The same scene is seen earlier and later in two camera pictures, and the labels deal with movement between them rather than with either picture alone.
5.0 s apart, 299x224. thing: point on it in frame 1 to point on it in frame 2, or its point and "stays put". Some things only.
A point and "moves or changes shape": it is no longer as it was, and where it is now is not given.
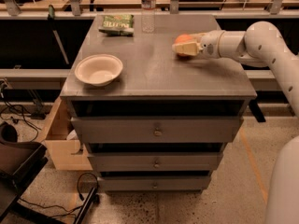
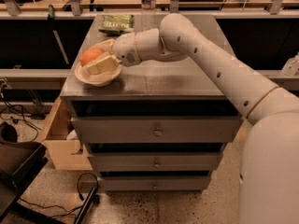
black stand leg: [92, 200] stays put
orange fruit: [184, 38] moves or changes shape
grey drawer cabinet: [164, 124] stays put
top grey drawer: [161, 129] stays put
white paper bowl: [98, 69] stays put
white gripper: [209, 46] to [125, 49]
